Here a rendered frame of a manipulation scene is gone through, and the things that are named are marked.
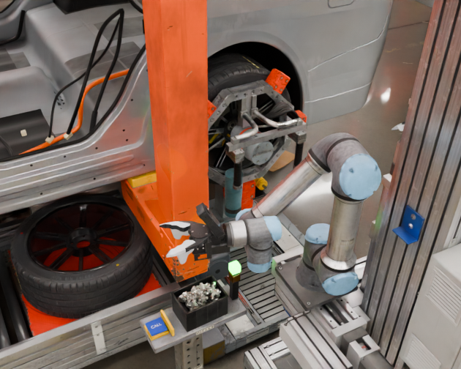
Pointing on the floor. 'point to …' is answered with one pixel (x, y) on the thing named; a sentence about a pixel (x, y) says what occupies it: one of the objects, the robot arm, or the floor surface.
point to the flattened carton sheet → (282, 161)
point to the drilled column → (189, 353)
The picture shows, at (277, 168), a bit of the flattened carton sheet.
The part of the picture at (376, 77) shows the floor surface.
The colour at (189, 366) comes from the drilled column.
